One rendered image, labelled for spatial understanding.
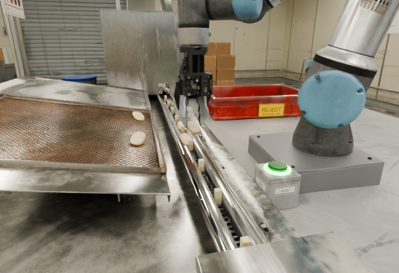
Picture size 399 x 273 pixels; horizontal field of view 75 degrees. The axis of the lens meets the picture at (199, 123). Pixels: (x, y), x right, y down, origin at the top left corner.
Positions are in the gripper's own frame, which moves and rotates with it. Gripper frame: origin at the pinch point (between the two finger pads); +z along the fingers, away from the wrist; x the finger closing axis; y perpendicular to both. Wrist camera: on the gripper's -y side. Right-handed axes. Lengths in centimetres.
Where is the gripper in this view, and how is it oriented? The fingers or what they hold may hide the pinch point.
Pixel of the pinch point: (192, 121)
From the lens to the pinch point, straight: 72.5
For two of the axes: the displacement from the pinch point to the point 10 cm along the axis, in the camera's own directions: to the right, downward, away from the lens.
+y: 2.3, 2.9, -9.3
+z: 0.0, 9.5, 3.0
